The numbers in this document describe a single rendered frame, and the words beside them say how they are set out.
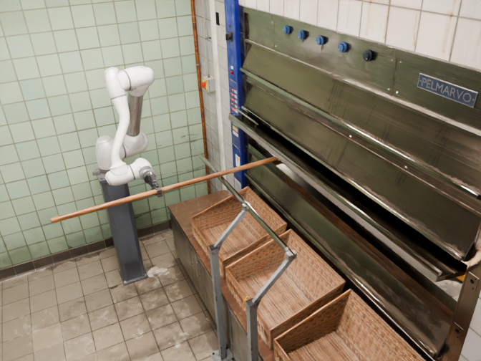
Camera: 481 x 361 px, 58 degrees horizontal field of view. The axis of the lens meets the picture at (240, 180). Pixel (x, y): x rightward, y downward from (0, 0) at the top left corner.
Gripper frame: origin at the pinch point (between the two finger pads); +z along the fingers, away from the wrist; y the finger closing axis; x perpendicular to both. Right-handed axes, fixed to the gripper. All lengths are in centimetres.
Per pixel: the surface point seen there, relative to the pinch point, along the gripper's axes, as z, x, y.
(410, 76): 104, -76, -82
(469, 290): 150, -74, -14
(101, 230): -125, 28, 101
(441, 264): 140, -68, -22
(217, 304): 38, -17, 67
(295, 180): 29, -77, 1
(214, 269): 37, -17, 39
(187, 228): -38, -26, 61
